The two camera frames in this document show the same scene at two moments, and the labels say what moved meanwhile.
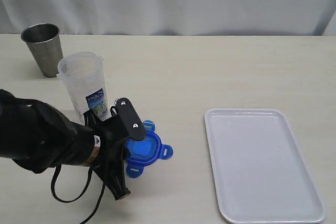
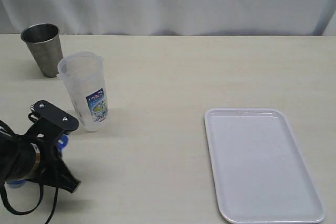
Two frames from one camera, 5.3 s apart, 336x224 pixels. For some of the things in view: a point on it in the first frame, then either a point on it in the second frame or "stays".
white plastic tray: x=263 y=174 stays
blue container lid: x=141 y=152 to x=62 y=141
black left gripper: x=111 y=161 to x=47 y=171
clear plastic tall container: x=83 y=72 stays
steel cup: x=44 y=41 stays
